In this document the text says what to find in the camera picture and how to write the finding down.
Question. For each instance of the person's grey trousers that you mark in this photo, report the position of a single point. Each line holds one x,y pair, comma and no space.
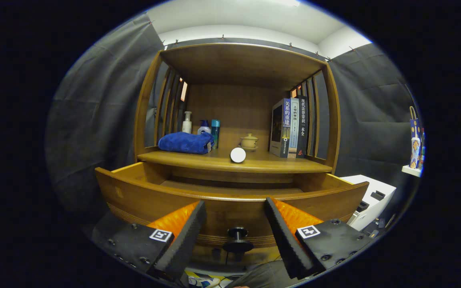
266,276

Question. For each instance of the beige lidded teacup with saucer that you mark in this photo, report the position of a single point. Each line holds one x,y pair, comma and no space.
249,142

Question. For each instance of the white shelf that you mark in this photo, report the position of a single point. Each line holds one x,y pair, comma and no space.
411,170

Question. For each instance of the white storage box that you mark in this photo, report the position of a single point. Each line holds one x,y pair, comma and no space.
386,188

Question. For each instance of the patterned paper cup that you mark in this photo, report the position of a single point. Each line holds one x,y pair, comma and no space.
415,152

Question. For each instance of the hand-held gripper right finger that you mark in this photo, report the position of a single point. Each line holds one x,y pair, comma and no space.
284,236

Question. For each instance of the teal bottle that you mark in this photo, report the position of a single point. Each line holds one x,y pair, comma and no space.
215,132

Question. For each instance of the blue towel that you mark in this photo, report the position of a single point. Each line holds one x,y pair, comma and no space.
184,142

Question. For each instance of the white tube with green print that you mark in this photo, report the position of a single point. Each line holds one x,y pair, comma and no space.
238,155

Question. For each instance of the wooden cabinet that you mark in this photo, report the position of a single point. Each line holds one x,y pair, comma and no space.
234,108

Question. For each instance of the black floor equipment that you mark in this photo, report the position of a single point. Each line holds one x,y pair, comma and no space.
374,230

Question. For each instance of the wooden drawer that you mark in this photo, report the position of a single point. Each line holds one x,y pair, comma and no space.
142,200

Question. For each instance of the person's patterned shoe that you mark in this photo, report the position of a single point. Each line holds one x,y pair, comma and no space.
202,280

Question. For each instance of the white pump bottle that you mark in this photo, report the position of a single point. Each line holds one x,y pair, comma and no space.
187,126

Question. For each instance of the light blue spine book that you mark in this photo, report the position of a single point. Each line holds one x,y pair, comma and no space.
293,132

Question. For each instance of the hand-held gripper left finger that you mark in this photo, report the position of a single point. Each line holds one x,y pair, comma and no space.
186,236

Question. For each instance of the wooden countertop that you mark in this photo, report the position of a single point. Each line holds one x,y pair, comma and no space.
270,162

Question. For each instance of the blue patterned gift bag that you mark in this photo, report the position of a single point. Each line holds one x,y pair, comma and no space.
415,126

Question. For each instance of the white bottle with blue cap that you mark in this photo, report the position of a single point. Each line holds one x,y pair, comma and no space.
204,129

